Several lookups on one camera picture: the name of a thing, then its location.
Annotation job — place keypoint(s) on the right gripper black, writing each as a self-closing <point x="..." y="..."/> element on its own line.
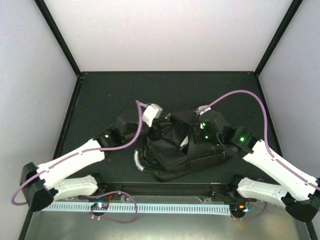
<point x="198" y="139"/>

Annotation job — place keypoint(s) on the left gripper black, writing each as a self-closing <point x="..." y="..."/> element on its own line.
<point x="157" y="133"/>

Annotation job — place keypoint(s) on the green cap marker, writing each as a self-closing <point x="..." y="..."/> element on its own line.
<point x="184" y="142"/>

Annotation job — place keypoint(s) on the black student bag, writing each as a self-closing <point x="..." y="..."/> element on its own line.
<point x="165" y="160"/>

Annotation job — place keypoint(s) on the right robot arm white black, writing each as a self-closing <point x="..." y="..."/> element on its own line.
<point x="295" y="191"/>

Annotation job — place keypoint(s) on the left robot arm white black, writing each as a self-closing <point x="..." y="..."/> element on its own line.
<point x="43" y="184"/>

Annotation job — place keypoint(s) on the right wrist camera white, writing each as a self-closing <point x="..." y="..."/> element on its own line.
<point x="202" y="109"/>

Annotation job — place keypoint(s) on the black front rail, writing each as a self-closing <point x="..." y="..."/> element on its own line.
<point x="217" y="191"/>

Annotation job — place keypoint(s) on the light blue slotted cable duct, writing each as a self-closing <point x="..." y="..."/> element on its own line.
<point x="143" y="208"/>

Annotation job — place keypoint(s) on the right black frame post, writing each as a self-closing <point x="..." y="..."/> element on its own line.
<point x="284" y="24"/>

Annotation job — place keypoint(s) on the black frame post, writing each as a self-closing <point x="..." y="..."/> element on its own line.
<point x="284" y="24"/>
<point x="45" y="12"/>

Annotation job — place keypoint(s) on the left black frame post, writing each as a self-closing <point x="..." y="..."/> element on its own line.
<point x="45" y="12"/>

